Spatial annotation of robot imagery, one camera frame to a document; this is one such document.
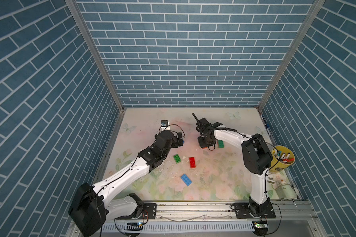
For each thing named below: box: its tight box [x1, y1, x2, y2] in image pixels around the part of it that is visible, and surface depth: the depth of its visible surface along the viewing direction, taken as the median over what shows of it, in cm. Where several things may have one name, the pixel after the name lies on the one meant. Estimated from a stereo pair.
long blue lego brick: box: [180, 173, 193, 187], surface depth 85 cm
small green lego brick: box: [173, 154, 182, 164], surface depth 94 cm
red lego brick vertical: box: [188, 157, 196, 169], surface depth 91 cm
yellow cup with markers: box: [268, 145, 296, 173], surface depth 83 cm
